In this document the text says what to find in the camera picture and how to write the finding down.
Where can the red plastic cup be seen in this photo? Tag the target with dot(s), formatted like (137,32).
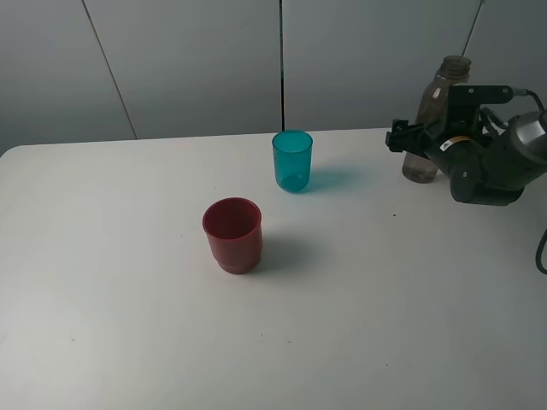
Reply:
(233,227)

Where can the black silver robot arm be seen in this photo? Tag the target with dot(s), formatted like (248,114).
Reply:
(528,132)

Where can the teal transparent plastic cup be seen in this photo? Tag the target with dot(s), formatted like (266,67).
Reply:
(292,154)

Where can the smoky transparent plastic bottle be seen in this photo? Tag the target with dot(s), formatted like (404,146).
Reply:
(453,70)

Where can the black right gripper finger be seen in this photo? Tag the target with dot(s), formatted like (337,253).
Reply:
(403,137)

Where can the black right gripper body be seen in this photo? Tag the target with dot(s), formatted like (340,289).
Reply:
(481,170)

